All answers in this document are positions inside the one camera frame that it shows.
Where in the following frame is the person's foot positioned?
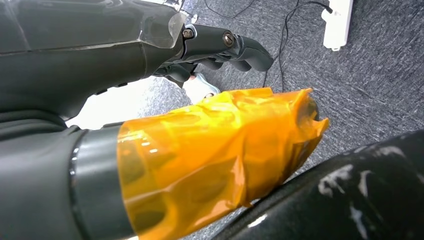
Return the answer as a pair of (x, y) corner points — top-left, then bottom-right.
(182, 72), (222, 106)

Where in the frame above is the white power strip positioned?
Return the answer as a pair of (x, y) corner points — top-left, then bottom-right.
(321, 0), (355, 52)

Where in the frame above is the black glossy robot body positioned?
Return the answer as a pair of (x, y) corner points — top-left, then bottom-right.
(211, 129), (424, 240)

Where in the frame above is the thin black cable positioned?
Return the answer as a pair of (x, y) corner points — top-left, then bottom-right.
(203, 0), (257, 20)

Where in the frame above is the black power cable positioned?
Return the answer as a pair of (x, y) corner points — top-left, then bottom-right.
(262, 0), (334, 94)

